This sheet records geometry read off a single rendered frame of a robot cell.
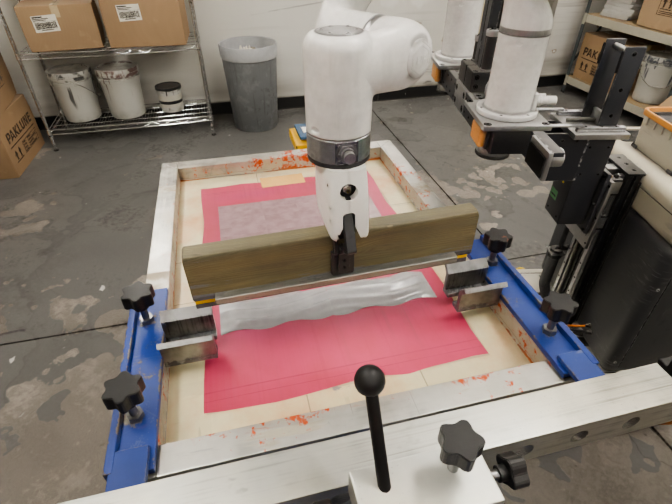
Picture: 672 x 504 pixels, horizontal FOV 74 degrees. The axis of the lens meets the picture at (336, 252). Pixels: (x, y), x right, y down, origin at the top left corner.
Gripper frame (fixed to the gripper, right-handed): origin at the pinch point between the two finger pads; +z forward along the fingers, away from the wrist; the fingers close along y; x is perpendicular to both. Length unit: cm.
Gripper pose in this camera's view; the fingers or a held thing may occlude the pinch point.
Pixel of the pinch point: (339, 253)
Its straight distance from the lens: 62.6
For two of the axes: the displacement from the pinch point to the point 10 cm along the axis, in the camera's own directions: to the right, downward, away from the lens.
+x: -9.7, 1.5, -1.9
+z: 0.1, 7.9, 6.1
